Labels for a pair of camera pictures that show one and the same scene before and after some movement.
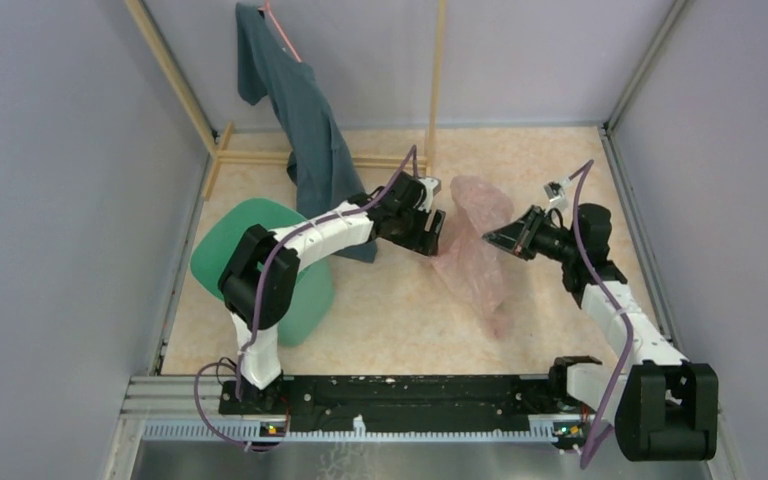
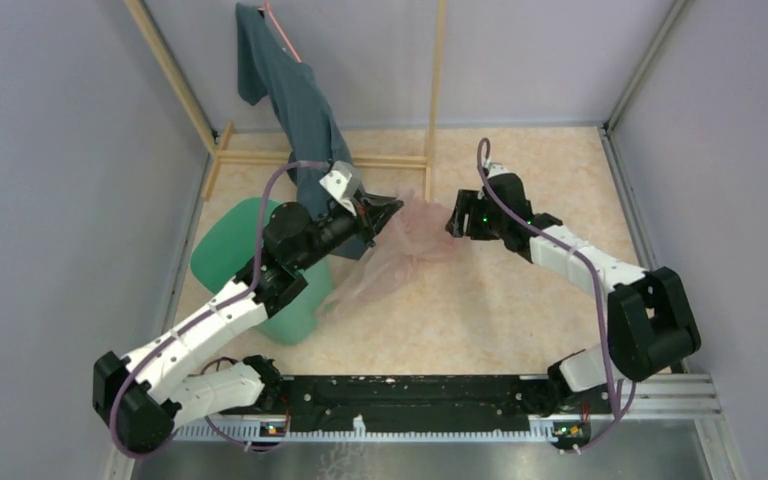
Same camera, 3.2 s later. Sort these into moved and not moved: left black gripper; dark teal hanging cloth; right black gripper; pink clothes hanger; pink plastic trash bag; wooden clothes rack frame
Moved: pink plastic trash bag; right black gripper; left black gripper
Not moved: wooden clothes rack frame; pink clothes hanger; dark teal hanging cloth
